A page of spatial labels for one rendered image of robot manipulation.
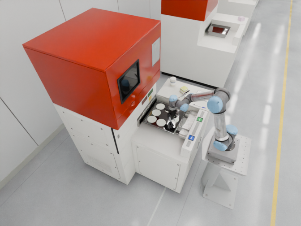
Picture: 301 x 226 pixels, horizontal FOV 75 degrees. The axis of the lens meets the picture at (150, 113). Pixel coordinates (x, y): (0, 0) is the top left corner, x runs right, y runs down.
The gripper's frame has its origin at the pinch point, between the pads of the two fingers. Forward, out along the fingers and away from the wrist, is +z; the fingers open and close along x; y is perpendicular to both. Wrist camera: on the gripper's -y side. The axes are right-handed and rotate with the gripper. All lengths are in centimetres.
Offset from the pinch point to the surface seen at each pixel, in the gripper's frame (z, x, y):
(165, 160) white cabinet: 19.8, -25.7, 27.6
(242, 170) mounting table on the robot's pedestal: 9, 22, 80
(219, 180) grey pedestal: 75, 32, 63
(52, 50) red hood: -90, -80, -38
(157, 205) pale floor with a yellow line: 91, -44, 39
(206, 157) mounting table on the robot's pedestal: 9, 5, 52
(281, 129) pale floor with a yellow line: 91, 185, 59
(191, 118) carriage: 3.3, 23.2, 9.5
